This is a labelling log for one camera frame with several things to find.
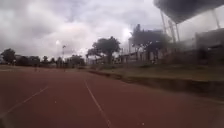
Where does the floodlight pole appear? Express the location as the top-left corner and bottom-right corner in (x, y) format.
(61, 44), (67, 69)

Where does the low dark kerb wall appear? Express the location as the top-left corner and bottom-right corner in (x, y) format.
(87, 69), (224, 100)

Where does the round-crowned tree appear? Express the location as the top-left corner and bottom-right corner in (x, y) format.
(85, 35), (123, 65)

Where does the red running track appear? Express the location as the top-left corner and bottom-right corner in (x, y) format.
(0, 67), (224, 128)

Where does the grass field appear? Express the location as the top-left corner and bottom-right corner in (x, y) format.
(0, 64), (84, 71)

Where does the pale building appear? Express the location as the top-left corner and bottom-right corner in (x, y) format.
(117, 37), (161, 64)

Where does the grey building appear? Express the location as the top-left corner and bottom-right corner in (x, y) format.
(194, 27), (224, 65)

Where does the dark roof on posts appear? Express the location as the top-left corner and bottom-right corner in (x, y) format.
(153, 0), (224, 44)

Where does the row of distant trees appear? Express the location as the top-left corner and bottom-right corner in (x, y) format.
(0, 48), (86, 69)

